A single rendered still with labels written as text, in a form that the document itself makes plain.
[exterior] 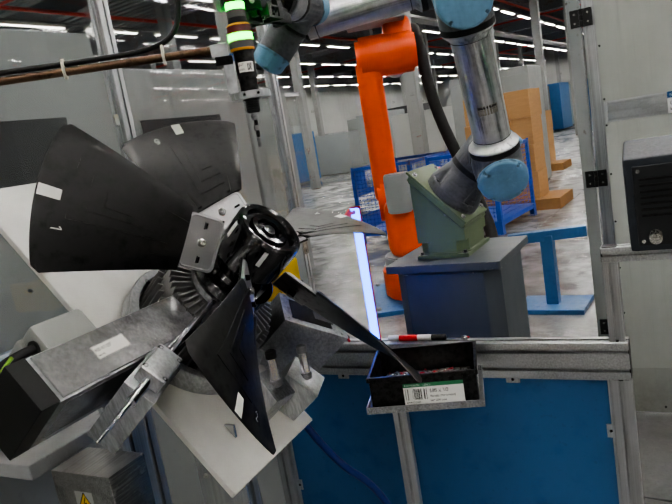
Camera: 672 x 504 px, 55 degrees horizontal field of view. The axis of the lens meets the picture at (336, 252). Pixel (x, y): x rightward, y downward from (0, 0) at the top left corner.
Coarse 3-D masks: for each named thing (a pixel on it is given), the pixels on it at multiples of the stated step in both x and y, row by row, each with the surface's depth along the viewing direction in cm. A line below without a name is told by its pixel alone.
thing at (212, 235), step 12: (192, 216) 102; (204, 216) 103; (192, 228) 102; (216, 228) 105; (192, 240) 102; (216, 240) 105; (192, 252) 102; (204, 252) 104; (216, 252) 105; (180, 264) 101; (192, 264) 103; (204, 264) 104
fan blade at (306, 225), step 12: (288, 216) 137; (300, 216) 136; (312, 216) 136; (324, 216) 136; (300, 228) 125; (312, 228) 124; (324, 228) 124; (336, 228) 126; (348, 228) 127; (360, 228) 130; (372, 228) 133
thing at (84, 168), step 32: (64, 128) 92; (64, 160) 91; (96, 160) 94; (128, 160) 97; (64, 192) 90; (96, 192) 92; (128, 192) 95; (160, 192) 98; (32, 224) 86; (96, 224) 92; (128, 224) 95; (160, 224) 98; (32, 256) 85; (64, 256) 88; (96, 256) 92; (128, 256) 95; (160, 256) 99
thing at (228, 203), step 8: (224, 200) 114; (232, 200) 114; (240, 200) 114; (208, 208) 114; (216, 208) 114; (224, 208) 113; (232, 208) 113; (216, 216) 113; (224, 216) 112; (232, 216) 112; (224, 224) 111
